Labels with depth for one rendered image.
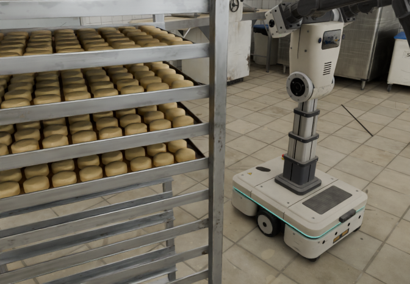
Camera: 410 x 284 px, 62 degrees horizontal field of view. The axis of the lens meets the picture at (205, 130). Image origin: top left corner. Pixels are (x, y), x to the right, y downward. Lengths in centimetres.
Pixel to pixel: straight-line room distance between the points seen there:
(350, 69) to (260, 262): 357
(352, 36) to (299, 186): 325
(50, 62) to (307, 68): 132
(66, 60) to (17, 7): 11
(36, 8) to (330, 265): 179
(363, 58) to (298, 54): 322
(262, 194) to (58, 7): 159
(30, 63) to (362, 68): 458
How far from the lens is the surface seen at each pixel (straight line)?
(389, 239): 233
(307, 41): 173
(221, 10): 71
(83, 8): 67
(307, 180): 207
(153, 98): 72
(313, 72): 176
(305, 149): 195
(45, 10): 67
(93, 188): 78
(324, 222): 189
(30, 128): 86
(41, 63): 68
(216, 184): 83
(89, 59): 68
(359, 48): 497
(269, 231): 207
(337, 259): 208
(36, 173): 86
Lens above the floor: 136
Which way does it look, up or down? 24 degrees down
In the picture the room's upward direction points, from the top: straight up
